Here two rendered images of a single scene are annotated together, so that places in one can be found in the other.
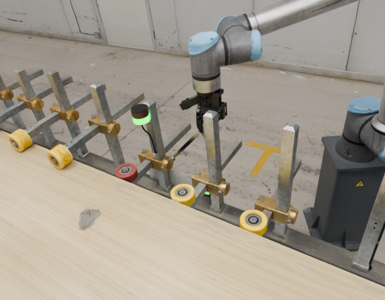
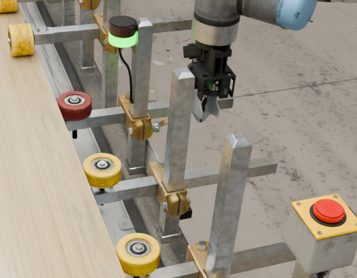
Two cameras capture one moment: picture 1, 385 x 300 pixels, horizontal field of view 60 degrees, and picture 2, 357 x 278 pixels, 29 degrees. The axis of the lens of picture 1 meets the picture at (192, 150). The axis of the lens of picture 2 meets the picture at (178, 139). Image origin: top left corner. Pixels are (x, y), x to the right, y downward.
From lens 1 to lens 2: 66 cm
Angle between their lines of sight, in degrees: 24
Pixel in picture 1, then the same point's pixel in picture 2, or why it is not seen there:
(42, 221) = not seen: outside the picture
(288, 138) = (227, 155)
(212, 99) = (209, 56)
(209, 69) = (211, 8)
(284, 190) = (214, 242)
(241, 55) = (262, 9)
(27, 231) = not seen: outside the picture
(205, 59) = not seen: outside the picture
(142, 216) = (28, 160)
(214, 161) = (170, 150)
